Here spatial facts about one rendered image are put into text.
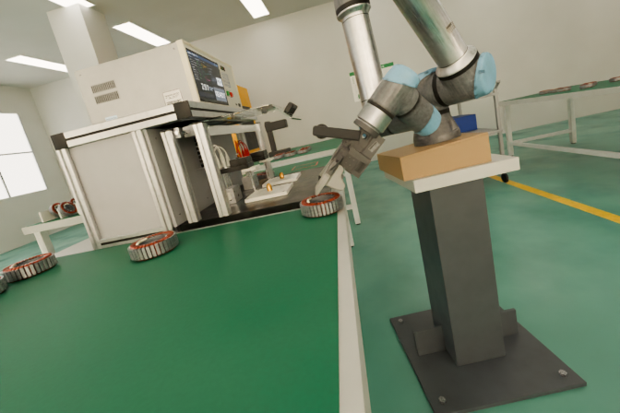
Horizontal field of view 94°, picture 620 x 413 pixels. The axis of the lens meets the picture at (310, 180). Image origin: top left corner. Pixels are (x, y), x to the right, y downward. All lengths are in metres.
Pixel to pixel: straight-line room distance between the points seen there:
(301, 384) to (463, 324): 1.00
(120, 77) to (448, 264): 1.25
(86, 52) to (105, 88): 4.17
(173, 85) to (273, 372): 0.91
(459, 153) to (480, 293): 0.51
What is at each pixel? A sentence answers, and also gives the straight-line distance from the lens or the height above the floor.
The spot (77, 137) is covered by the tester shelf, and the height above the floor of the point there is 1.09.
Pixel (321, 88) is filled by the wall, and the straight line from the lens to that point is 6.37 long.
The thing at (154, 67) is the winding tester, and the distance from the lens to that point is 1.10.
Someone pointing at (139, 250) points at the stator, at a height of 0.78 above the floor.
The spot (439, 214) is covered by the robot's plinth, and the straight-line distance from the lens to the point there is 1.05.
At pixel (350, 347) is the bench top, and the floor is 0.75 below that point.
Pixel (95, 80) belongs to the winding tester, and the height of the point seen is 1.27.
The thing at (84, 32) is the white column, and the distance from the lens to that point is 5.40.
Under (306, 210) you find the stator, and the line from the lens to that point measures 0.72.
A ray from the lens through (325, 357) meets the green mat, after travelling 0.32.
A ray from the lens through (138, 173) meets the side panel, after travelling 1.00.
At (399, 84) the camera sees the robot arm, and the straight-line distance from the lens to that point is 0.71.
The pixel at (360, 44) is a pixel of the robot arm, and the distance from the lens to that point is 0.87.
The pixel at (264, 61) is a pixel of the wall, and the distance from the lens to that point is 6.63.
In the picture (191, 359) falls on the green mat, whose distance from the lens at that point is 0.39.
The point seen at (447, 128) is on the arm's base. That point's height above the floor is 0.87.
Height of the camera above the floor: 0.96
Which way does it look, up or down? 10 degrees down
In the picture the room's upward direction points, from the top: 13 degrees counter-clockwise
